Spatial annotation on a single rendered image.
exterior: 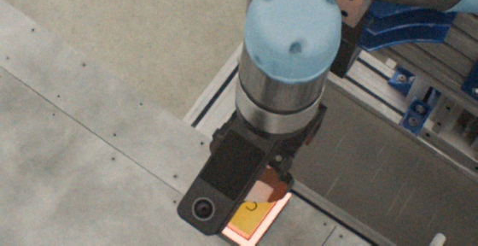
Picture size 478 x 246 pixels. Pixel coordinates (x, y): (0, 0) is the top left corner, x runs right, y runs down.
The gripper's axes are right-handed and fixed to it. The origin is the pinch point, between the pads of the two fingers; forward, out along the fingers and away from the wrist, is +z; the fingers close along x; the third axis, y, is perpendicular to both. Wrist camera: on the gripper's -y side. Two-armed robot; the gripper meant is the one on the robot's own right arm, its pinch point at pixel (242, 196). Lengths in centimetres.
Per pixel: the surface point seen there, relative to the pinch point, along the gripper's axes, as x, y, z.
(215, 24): 37, 58, 84
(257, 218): -2.5, -0.8, 1.2
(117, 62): 47, 39, 84
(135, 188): 10.5, -4.6, 4.5
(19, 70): 30.2, -1.2, 4.4
